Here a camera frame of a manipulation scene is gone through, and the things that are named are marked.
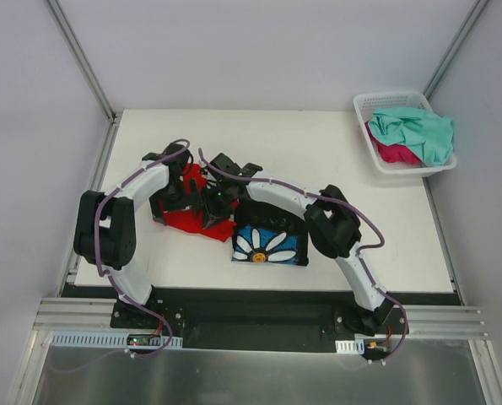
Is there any red t-shirt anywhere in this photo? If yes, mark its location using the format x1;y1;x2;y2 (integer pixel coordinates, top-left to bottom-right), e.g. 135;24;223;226
164;163;236;242

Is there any black daisy t-shirt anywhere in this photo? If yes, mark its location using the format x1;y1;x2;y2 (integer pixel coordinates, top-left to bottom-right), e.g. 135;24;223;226
232;200;309;267

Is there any white plastic basket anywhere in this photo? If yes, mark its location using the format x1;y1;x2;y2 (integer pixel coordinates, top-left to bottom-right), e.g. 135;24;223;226
353;90;457;181

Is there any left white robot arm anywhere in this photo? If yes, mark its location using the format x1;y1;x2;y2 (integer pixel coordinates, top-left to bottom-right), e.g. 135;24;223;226
73;139;200;328

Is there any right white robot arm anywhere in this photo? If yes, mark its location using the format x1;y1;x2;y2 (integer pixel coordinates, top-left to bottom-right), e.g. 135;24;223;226
198;152;396;336

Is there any magenta t-shirt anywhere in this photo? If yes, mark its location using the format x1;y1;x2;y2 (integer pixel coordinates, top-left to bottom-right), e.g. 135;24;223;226
376;143;420;165

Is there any teal t-shirt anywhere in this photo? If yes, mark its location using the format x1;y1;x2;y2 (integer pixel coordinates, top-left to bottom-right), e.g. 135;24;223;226
365;107;454;167

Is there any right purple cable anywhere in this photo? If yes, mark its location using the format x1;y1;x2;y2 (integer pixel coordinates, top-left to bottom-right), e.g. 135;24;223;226
197;147;410;371

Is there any purple cable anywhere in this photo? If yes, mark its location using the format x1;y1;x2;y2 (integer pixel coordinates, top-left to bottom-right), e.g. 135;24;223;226
197;147;410;371
47;138;192;372

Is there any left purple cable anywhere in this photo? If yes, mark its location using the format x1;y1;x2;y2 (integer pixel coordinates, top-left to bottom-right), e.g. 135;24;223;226
47;138;192;372

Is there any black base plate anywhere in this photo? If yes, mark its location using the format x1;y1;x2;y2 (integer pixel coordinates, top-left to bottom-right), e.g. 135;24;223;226
110;288;408;353

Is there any left aluminium frame post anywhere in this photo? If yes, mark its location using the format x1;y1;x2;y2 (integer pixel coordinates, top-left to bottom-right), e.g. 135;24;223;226
44;0;116;122

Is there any aluminium frame post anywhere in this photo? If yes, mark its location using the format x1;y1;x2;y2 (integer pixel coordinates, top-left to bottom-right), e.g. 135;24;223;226
423;0;492;100
44;0;116;122

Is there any left white cable duct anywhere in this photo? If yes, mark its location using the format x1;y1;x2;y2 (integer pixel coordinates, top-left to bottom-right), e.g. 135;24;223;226
51;332;183;350

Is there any white cable duct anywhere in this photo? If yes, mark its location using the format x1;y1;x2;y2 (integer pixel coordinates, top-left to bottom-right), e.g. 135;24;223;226
51;332;183;350
335;339;364;355

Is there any right white cable duct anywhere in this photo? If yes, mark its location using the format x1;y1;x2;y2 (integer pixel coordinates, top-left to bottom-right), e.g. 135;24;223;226
335;339;364;355

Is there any right aluminium frame post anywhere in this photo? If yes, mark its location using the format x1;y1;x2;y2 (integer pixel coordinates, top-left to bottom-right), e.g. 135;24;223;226
423;0;492;100

